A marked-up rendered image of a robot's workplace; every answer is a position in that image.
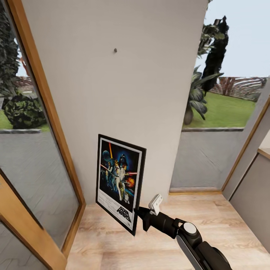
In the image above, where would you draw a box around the poster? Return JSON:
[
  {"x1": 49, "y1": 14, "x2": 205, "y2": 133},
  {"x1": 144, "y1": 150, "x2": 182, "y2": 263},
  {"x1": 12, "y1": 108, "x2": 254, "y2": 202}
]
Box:
[{"x1": 96, "y1": 134, "x2": 147, "y2": 236}]

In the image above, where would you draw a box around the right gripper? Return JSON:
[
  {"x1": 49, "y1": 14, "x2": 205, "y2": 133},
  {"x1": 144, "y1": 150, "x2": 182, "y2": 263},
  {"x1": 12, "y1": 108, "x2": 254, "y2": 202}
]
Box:
[{"x1": 133, "y1": 207, "x2": 168, "y2": 233}]

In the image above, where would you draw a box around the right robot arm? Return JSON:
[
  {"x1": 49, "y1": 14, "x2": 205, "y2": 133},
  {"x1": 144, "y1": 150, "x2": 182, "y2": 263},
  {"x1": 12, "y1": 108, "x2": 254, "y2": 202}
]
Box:
[{"x1": 133, "y1": 194, "x2": 232, "y2": 270}]

